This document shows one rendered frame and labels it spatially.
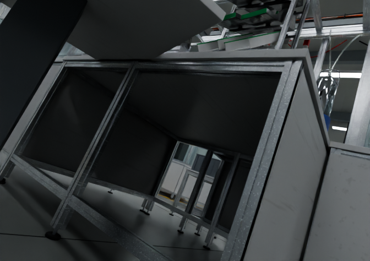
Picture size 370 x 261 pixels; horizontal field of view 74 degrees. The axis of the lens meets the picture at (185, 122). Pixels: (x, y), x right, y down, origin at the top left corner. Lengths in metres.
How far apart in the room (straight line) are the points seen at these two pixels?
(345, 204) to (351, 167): 0.17
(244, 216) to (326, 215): 0.73
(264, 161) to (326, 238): 0.74
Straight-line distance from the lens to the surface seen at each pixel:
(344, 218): 1.35
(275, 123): 0.71
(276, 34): 1.27
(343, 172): 1.39
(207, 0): 0.73
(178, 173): 6.20
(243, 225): 0.66
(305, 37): 2.59
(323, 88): 1.89
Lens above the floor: 0.38
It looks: 14 degrees up
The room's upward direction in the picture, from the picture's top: 23 degrees clockwise
